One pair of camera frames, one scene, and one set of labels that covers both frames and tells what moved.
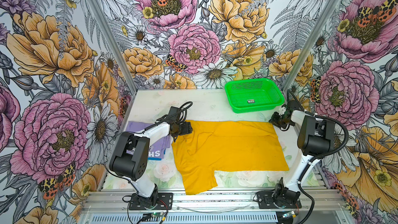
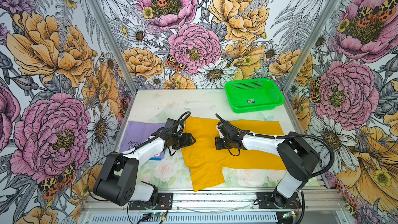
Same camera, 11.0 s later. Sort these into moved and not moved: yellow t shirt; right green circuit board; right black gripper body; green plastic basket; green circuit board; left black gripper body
Moved: left black gripper body; right black gripper body
Not moved: right green circuit board; yellow t shirt; green plastic basket; green circuit board
